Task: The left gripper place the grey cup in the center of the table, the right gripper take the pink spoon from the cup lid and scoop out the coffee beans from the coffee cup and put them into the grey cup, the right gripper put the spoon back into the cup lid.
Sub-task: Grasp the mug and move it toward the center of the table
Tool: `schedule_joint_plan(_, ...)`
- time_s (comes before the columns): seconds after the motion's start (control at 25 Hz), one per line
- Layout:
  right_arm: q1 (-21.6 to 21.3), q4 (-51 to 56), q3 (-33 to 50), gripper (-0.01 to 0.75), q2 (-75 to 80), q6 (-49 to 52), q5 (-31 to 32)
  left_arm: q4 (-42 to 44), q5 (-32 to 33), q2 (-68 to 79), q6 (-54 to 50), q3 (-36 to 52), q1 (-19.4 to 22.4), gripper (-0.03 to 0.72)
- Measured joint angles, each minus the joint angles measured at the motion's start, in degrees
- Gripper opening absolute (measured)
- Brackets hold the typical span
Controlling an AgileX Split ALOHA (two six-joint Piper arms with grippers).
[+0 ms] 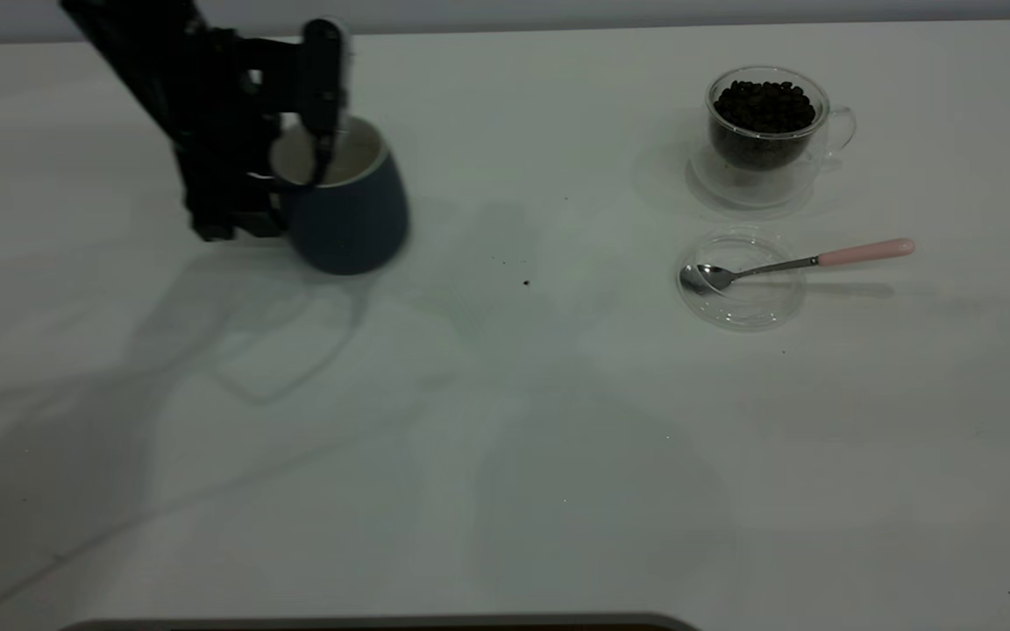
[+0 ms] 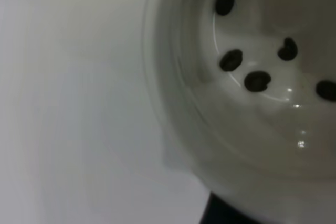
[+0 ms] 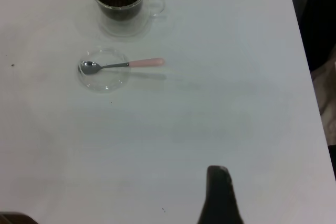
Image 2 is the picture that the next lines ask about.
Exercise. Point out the loose coffee bean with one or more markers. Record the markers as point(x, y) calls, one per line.
point(326, 90)
point(257, 81)
point(224, 2)
point(231, 60)
point(288, 49)

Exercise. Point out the dark blue ceramic mug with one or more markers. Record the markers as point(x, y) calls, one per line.
point(262, 134)

